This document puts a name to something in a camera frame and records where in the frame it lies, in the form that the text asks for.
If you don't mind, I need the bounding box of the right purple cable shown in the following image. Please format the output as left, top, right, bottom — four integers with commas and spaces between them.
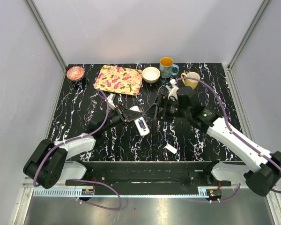
174, 78, 281, 203

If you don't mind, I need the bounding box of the cream ceramic bowl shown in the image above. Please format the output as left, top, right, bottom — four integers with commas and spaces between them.
142, 67, 160, 84

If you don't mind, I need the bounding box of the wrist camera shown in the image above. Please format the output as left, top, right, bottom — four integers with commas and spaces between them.
166, 79, 179, 101
107, 93, 116, 110

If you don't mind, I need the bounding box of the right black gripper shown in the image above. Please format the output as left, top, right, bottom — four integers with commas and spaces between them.
143, 93, 191, 123

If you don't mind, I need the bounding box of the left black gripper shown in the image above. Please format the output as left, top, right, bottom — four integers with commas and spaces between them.
101, 103, 143, 134

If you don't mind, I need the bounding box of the red patterned small bowl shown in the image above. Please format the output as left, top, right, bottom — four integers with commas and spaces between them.
66, 66, 85, 82

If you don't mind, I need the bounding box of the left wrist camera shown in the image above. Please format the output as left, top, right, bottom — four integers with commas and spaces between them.
107, 93, 116, 110

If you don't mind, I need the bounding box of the white remote control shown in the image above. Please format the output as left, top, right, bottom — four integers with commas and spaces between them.
134, 117, 150, 136

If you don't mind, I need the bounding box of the aluminium frame post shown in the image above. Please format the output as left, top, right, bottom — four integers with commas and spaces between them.
24, 0, 68, 71
227, 0, 272, 71

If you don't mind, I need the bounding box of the left aluminium frame post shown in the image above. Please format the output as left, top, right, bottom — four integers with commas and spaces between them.
24, 0, 68, 71

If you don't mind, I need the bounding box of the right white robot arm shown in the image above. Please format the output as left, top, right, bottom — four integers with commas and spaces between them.
145, 87, 281, 196

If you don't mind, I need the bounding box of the blue AAA battery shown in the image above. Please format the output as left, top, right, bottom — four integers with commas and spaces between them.
139, 120, 147, 130

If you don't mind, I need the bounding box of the blue butterfly mug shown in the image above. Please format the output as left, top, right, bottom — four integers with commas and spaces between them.
159, 57, 179, 79

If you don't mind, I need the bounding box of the right aluminium frame post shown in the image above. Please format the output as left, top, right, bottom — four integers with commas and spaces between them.
227, 0, 272, 71

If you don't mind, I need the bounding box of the yellow mug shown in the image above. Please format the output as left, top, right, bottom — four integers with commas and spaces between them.
180, 72, 200, 90

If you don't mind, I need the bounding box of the white battery compartment cover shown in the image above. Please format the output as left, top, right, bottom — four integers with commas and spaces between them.
165, 144, 177, 154

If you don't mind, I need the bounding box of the floral rectangular tray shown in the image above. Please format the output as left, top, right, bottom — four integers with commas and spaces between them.
94, 65, 143, 96

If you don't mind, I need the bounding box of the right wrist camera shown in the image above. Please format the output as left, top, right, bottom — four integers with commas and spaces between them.
166, 79, 179, 101

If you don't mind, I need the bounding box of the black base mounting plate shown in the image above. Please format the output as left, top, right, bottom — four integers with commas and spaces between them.
65, 162, 231, 198

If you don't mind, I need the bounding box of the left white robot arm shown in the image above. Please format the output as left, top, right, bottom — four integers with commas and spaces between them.
23, 105, 144, 189

